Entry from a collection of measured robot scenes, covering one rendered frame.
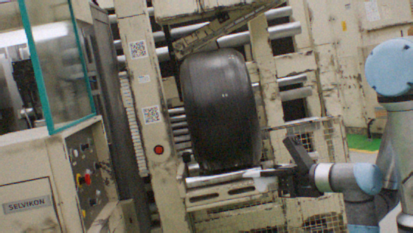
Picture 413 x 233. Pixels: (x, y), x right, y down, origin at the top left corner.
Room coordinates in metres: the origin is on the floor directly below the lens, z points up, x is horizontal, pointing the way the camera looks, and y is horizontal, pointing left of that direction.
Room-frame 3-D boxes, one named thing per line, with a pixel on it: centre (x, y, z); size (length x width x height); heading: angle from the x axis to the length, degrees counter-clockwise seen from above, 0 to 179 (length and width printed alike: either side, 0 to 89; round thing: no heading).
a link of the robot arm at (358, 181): (1.13, -0.33, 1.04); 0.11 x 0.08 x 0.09; 47
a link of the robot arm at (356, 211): (1.14, -0.34, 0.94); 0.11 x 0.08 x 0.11; 137
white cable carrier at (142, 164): (2.10, 0.32, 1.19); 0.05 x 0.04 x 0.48; 179
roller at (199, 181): (2.01, -0.02, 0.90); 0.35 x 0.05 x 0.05; 89
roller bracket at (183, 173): (2.15, 0.16, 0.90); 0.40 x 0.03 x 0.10; 179
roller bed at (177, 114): (2.53, 0.19, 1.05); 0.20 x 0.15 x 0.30; 89
